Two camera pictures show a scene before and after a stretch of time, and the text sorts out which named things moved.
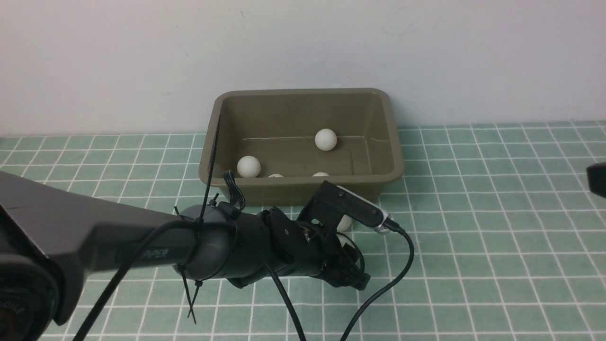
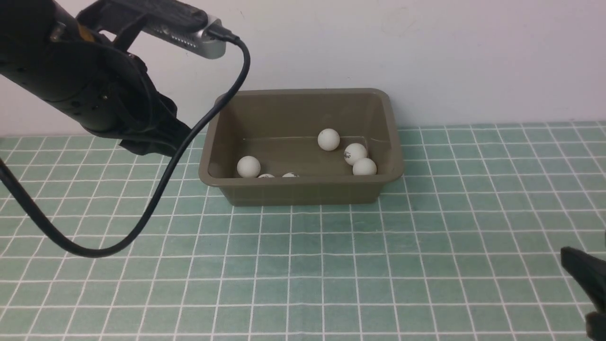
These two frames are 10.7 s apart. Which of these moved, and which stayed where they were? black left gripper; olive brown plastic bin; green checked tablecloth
Moved: black left gripper
Stayed: green checked tablecloth; olive brown plastic bin
